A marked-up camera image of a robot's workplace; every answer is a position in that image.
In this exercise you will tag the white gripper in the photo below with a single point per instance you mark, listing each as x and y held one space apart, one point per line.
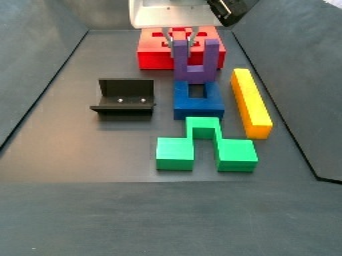
171 13

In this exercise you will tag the purple U-shaped block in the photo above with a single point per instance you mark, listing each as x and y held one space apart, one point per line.
195 74

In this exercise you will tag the red puzzle board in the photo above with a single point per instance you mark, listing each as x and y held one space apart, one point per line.
154 53

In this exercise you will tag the blue U-shaped block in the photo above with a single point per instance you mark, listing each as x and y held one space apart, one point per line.
209 106

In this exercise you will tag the yellow long bar block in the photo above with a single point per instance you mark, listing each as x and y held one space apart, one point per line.
254 114

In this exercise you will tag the green zigzag block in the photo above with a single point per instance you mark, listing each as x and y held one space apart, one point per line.
235 154

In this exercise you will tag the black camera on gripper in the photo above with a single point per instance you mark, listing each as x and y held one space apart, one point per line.
229 11

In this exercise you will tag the black angle bracket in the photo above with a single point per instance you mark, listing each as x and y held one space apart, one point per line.
126 96

